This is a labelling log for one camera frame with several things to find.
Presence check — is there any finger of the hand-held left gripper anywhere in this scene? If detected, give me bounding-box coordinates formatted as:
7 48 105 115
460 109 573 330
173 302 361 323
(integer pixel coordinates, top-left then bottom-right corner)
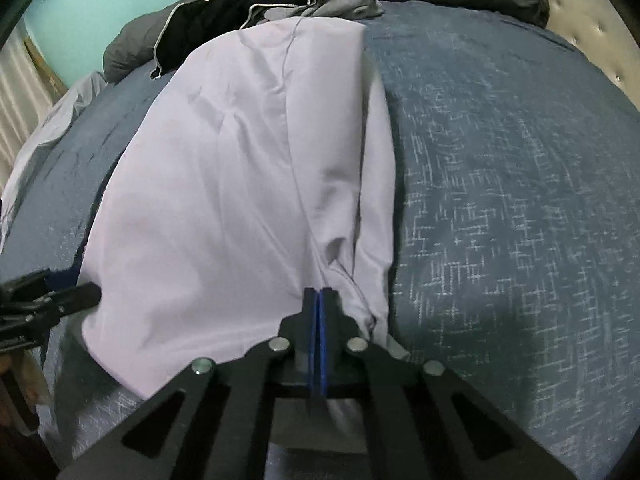
42 282 101 321
34 268 81 294

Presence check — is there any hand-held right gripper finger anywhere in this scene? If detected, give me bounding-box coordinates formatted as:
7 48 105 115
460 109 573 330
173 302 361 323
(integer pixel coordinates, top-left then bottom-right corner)
57 287 321 480
320 287 576 480

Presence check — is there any light grey zip jacket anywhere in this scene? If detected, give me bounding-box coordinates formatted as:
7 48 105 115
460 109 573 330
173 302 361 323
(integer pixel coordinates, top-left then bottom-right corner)
80 16 412 456

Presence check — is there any light grey blanket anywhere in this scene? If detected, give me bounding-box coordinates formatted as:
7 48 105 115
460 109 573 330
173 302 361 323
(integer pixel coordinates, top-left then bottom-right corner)
0 70 109 253

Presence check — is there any beige striped curtain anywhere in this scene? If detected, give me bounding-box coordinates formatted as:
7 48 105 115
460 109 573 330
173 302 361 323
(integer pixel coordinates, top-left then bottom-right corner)
0 16 57 188

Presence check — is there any black garment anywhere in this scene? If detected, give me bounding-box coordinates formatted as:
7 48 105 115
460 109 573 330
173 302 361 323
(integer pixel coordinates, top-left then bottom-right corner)
149 0 322 79

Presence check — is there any cream tufted headboard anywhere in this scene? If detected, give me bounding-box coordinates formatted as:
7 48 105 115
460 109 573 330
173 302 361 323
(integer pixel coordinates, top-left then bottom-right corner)
519 0 640 113

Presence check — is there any wooden frame strip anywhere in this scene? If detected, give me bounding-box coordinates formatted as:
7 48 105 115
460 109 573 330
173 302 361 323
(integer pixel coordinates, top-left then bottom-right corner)
22 29 69 97

